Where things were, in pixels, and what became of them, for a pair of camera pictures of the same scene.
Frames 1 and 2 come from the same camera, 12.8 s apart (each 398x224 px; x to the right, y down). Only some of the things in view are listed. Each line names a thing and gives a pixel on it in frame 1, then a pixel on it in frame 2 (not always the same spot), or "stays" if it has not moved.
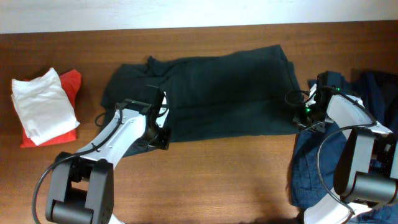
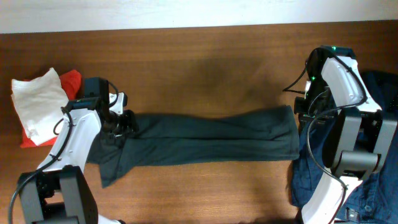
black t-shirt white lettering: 249,91 -> 193,137
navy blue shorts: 378,94 stays
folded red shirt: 71,81 stays
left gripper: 160,137 -> 125,123
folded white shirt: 43,106 stays
